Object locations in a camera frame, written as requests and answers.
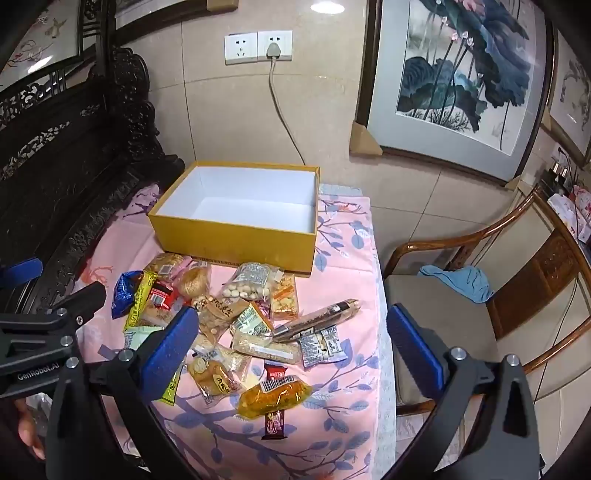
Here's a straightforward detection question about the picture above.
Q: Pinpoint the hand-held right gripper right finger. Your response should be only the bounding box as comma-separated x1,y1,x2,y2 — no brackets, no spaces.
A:
383,303,541,480

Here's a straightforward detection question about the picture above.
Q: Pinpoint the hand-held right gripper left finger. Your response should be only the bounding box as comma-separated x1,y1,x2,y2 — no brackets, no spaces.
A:
45,305,200,480

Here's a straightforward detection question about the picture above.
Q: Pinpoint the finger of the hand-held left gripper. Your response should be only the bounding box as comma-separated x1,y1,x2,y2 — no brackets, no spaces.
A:
0,257,44,289
39,280,108,326

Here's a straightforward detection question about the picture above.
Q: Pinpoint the blue snack packet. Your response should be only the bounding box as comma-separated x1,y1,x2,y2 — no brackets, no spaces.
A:
112,271,145,320

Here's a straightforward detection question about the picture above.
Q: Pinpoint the long yellow-green snack packet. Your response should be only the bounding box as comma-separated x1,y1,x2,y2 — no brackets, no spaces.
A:
123,270,158,331

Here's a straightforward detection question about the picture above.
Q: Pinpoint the golden round pastry packet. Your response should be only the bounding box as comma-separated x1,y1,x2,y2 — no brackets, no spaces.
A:
177,262,213,302

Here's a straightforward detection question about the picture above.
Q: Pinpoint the clear round cookie packet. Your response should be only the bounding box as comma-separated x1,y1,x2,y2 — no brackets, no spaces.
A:
144,252,186,278

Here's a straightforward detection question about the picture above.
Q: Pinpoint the white ball candy packet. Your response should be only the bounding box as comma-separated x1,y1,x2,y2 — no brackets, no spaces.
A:
220,261,271,302

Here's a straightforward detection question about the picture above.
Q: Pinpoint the yellow cardboard box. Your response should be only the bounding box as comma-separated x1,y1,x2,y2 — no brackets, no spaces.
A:
147,160,321,278

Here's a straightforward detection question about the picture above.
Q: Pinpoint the person's left hand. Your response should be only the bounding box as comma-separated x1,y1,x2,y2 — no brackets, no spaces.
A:
14,398,47,461

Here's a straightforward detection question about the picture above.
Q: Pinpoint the pale green snack packet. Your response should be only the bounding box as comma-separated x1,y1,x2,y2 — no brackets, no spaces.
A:
122,326,163,352

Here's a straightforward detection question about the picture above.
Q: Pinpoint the wooden armchair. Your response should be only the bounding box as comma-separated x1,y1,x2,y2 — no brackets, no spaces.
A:
381,184,591,417

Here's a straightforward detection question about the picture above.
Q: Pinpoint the small yellow-green packet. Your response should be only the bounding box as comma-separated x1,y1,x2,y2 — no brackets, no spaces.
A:
159,364,184,408

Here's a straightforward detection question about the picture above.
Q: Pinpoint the red snack packet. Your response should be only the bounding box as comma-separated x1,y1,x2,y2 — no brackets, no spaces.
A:
150,281,186,311

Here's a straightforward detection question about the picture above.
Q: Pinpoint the yellow cake packet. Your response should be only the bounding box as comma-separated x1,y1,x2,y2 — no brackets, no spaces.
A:
187,355,246,408

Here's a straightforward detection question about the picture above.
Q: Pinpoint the brown label biscuit packet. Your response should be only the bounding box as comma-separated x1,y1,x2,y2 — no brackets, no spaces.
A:
194,295,246,343

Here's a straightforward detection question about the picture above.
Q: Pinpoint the clear white snack packet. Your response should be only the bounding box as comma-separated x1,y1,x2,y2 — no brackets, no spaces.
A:
191,336,253,376

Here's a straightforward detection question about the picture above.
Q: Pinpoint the blue cloth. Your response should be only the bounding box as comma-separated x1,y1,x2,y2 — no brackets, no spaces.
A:
417,264,496,305

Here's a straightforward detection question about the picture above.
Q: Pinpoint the small white printed packet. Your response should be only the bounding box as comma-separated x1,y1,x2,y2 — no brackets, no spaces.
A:
297,325,349,370

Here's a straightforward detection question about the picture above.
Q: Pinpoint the dark carved wooden bench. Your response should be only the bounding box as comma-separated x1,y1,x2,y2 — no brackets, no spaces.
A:
0,0,186,315

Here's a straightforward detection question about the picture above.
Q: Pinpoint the pale sesame bar packet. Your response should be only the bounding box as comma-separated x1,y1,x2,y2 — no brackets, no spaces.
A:
230,329,304,366

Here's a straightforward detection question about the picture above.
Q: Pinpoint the long brown wafer roll packet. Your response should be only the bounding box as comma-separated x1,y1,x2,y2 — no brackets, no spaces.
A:
272,298,362,343

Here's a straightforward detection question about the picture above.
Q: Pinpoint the pink floral tablecloth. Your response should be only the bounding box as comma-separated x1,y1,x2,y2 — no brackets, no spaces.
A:
76,182,398,480

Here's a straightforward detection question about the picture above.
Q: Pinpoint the orange yellow snack packet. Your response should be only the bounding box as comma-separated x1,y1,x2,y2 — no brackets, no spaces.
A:
235,374,315,422

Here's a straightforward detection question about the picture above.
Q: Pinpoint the orange striped cracker packet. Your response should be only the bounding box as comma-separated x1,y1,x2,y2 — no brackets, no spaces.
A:
270,274,301,321

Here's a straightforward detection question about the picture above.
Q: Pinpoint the brown chocolate bar packet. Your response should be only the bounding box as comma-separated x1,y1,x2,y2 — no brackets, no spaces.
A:
260,362,290,440

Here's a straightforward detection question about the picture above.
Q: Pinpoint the pink white plastic bag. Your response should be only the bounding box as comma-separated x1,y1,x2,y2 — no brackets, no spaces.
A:
547,184,591,243

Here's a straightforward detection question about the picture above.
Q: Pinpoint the black power strip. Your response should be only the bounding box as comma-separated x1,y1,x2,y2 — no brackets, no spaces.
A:
539,159,574,195

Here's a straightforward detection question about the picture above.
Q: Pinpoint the framed bird embroidery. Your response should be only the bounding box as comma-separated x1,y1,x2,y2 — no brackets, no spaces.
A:
0,0,85,89

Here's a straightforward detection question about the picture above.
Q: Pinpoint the framed lotus painting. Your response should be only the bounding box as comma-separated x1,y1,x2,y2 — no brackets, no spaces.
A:
355,0,556,186

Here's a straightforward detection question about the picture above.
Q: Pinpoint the framed ink painting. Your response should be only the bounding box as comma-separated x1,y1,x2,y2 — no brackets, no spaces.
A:
539,27,591,168

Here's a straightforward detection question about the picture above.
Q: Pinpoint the thin black cable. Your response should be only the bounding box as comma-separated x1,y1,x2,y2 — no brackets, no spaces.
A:
537,271,581,403

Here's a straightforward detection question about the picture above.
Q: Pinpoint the grey power cable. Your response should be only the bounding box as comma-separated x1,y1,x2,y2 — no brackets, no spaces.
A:
268,58,308,165

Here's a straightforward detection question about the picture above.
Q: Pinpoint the white wall socket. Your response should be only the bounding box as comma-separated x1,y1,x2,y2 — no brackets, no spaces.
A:
224,32,259,66
257,30,294,62

